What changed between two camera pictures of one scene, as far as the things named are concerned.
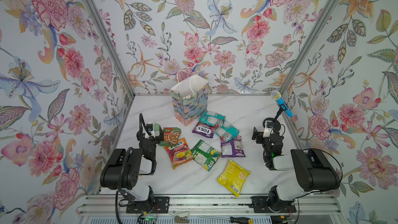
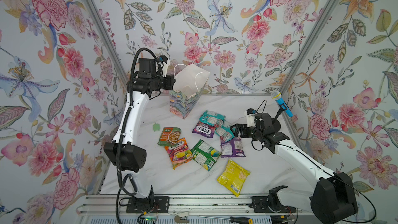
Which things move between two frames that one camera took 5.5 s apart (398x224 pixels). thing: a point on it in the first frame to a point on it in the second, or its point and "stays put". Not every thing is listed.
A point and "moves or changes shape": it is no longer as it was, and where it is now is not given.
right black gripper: x=259 y=135 to x=242 y=129
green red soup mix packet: x=171 y=136 stays put
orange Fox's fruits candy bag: x=179 y=154 stays put
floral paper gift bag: x=189 y=96 moves or changes shape
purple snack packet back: x=233 y=148 stays put
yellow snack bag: x=233 y=178 stays put
